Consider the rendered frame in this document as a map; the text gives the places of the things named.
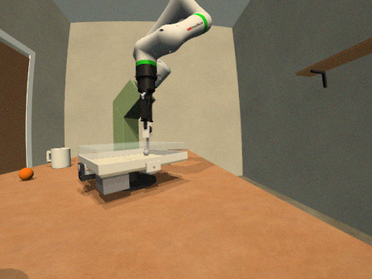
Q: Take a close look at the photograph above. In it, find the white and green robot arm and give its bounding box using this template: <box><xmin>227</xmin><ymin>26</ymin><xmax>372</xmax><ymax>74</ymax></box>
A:
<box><xmin>133</xmin><ymin>0</ymin><xmax>212</xmax><ymax>89</ymax></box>

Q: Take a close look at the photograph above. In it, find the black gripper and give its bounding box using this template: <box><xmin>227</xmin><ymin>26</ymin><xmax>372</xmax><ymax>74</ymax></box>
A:
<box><xmin>138</xmin><ymin>77</ymin><xmax>155</xmax><ymax>138</ymax></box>

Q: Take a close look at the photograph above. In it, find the orange ball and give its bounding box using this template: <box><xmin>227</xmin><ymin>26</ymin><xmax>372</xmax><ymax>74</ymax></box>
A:
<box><xmin>19</xmin><ymin>168</ymin><xmax>34</xmax><ymax>180</ymax></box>

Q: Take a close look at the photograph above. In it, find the white mug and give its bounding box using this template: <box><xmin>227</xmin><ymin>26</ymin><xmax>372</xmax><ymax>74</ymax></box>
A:
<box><xmin>46</xmin><ymin>148</ymin><xmax>71</xmax><ymax>169</ymax></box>

